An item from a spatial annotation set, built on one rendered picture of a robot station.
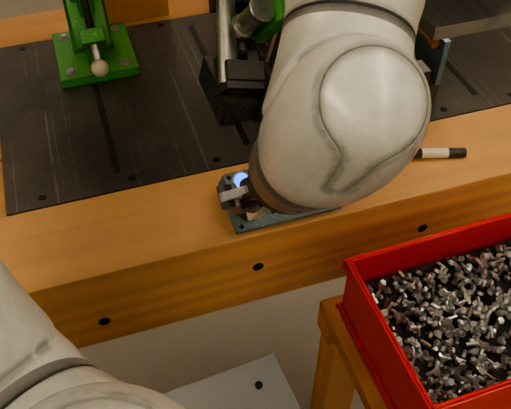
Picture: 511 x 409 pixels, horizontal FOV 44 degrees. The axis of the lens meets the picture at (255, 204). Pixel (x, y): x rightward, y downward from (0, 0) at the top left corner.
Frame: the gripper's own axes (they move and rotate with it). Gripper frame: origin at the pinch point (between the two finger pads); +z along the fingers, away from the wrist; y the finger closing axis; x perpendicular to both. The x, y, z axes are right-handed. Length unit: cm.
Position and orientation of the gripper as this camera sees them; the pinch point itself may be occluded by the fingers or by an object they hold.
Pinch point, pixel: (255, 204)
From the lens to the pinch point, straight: 78.3
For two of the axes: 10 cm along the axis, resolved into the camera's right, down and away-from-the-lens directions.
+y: 9.5, -2.3, 2.1
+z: -1.8, 1.6, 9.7
